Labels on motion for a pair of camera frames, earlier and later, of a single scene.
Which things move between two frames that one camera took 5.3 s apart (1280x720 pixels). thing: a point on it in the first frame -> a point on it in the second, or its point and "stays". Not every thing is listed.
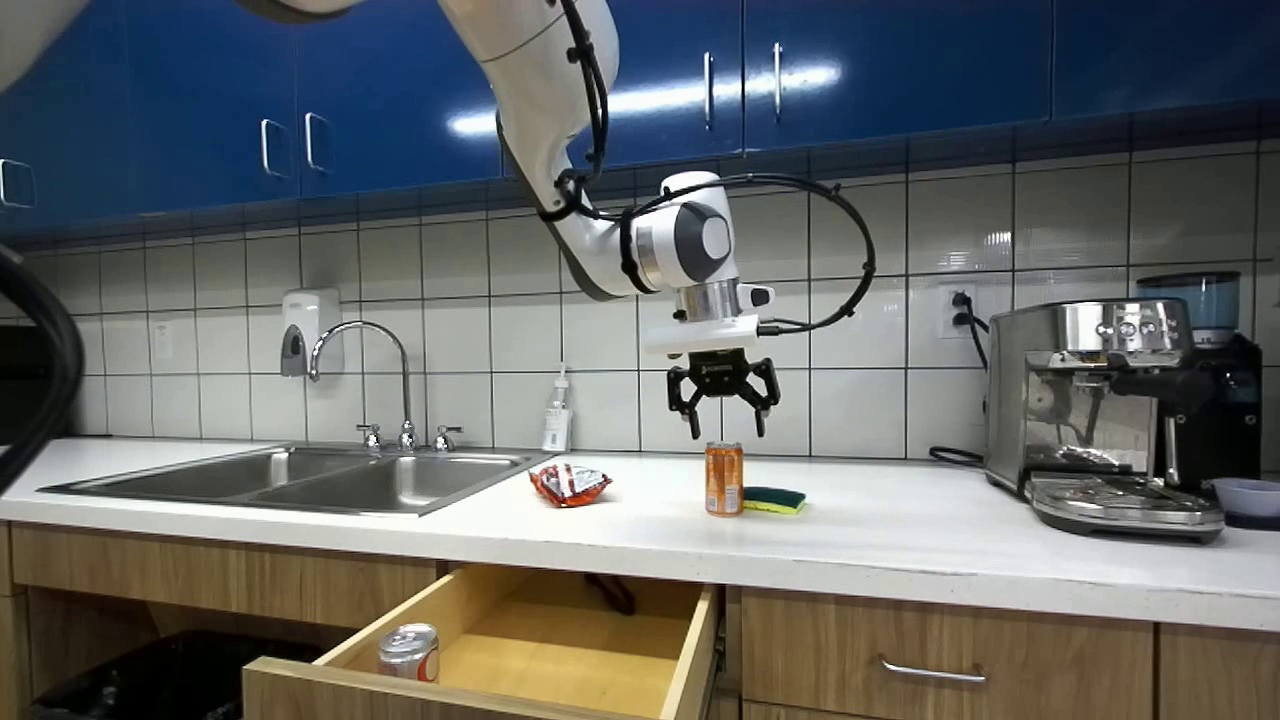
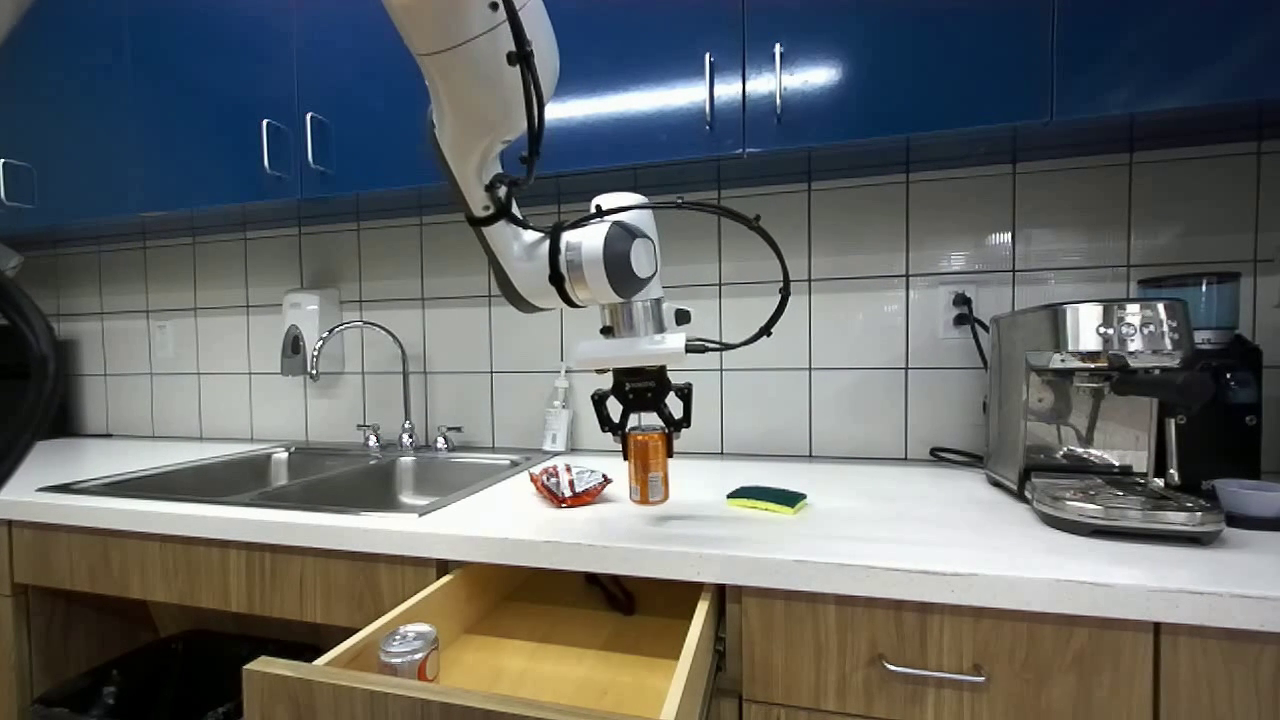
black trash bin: (173, 677) stays
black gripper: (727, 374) -> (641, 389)
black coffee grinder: (1223, 392) stays
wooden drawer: (513, 645) stays
